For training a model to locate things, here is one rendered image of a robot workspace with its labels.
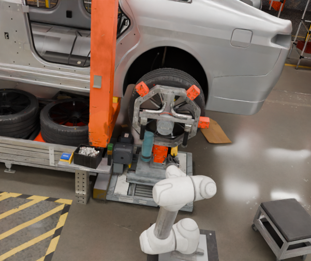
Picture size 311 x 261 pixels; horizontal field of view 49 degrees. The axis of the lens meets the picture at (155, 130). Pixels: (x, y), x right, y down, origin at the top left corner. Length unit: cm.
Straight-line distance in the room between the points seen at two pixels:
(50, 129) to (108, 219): 99
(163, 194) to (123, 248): 125
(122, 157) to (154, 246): 120
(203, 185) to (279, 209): 142
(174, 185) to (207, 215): 157
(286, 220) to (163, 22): 189
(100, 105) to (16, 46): 106
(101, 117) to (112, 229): 95
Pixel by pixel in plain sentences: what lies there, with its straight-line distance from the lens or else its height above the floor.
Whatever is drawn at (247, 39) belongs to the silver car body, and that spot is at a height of 146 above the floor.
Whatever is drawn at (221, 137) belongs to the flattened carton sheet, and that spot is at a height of 1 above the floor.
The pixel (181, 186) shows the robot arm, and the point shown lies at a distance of 170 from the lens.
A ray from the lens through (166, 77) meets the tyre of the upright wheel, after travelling 273.
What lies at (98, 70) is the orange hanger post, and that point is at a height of 123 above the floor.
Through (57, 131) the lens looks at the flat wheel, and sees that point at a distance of 323.
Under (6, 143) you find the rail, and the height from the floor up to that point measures 34.
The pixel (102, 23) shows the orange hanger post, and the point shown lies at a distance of 248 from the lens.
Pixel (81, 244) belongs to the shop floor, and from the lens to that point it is 289.
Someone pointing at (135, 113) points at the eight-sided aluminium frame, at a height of 86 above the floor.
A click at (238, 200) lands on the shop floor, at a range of 349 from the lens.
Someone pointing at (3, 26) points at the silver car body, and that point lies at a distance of 338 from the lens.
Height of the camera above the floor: 226
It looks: 33 degrees down
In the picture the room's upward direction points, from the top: 8 degrees clockwise
